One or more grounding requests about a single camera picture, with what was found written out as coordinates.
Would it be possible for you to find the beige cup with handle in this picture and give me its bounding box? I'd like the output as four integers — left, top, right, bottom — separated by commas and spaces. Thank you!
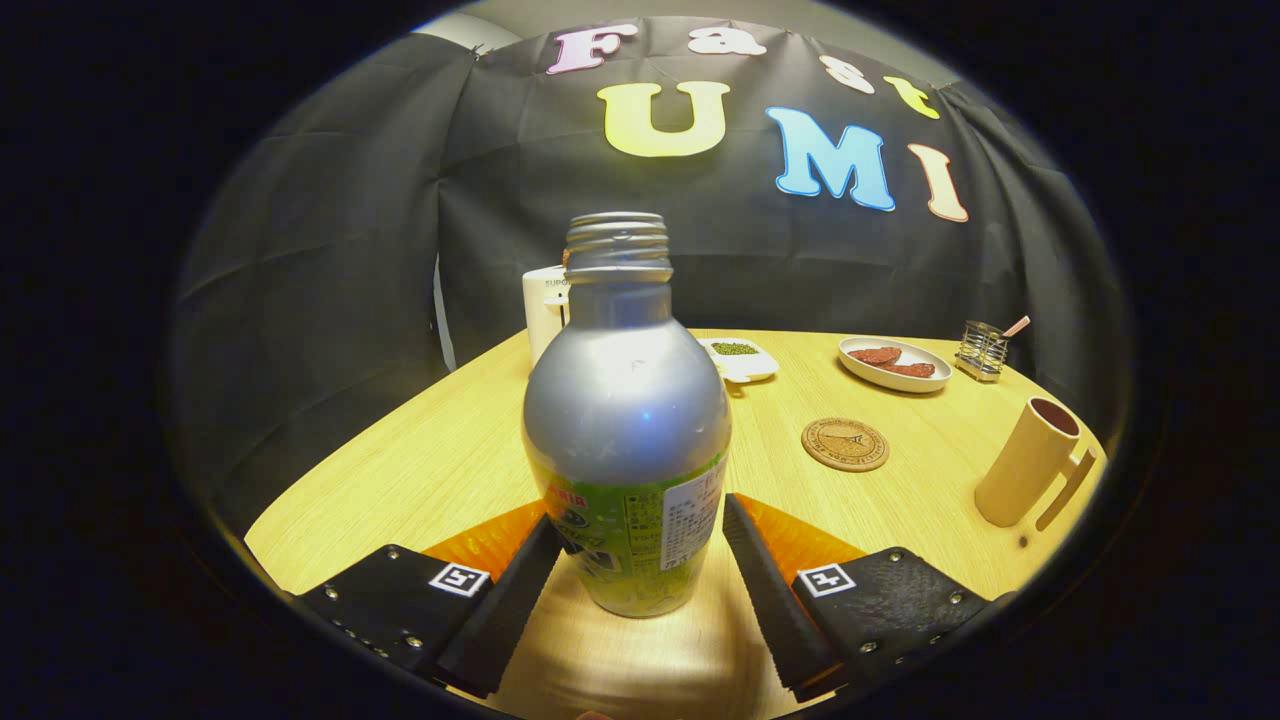
975, 396, 1098, 532

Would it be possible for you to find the white divided dish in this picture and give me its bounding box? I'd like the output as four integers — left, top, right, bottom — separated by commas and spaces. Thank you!
697, 337, 780, 385

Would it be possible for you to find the round cork coaster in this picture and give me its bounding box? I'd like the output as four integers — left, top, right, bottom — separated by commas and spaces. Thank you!
801, 417, 891, 473

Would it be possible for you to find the light wooden table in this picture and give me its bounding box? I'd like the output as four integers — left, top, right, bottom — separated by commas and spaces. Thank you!
245, 328, 1109, 720

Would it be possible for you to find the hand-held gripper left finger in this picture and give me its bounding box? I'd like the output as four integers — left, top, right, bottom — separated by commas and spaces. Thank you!
297, 500, 564, 699

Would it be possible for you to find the white oval plate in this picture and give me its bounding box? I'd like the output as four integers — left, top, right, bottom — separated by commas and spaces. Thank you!
838, 336, 953, 394

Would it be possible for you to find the white toaster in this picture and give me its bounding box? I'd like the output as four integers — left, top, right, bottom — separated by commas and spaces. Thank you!
521, 264, 571, 366

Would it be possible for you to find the silver bottle with green label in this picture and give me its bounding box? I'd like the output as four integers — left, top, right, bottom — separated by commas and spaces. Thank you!
521, 211, 733, 619

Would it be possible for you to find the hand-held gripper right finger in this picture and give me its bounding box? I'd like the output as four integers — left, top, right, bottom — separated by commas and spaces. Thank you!
722, 492, 1016, 704

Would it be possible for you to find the black backdrop cloth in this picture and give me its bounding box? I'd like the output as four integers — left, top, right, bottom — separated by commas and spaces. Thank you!
170, 15, 1131, 531

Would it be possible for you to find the wire mesh holder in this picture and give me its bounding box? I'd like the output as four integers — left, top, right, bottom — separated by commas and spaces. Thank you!
955, 320, 1007, 383

